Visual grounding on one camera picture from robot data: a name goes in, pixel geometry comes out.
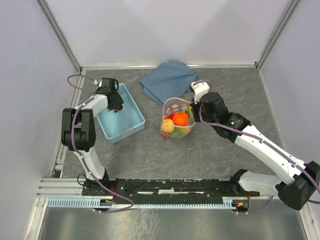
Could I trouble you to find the small dark plum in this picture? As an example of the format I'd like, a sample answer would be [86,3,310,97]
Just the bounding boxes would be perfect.
[114,105,123,113]

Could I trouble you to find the orange persimmon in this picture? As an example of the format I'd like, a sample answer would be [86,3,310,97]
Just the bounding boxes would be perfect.
[172,112,190,127]

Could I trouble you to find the clear zip top bag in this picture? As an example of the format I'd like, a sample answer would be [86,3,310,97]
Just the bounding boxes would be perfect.
[160,97,195,136]

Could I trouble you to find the green orange mango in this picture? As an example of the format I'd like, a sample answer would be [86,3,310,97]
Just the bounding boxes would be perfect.
[168,126,192,140]

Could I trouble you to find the small yellow orange fruit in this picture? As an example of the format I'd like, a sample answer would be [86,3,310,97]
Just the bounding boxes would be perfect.
[161,118,175,133]

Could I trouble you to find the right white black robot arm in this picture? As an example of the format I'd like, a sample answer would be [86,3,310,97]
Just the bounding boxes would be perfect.
[191,92,320,211]

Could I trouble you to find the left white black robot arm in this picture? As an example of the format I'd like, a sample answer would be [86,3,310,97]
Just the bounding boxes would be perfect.
[61,78,124,195]

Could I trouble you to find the light blue plastic basket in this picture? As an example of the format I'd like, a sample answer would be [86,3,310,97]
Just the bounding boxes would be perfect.
[96,83,146,144]

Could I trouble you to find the blue folded cloth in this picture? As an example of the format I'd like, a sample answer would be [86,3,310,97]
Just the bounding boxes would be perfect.
[140,61,199,106]

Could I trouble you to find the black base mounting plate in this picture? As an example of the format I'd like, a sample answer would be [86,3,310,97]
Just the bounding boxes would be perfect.
[82,177,261,205]

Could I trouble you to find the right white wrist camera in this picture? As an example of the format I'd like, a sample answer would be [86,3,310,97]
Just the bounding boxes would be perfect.
[190,81,210,104]

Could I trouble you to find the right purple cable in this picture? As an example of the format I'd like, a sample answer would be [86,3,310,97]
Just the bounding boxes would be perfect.
[191,79,320,215]

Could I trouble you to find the light blue cable duct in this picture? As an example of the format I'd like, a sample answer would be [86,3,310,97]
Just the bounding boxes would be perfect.
[47,196,241,208]

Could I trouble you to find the aluminium frame profiles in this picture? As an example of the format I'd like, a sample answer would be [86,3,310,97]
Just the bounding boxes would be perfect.
[23,0,320,240]

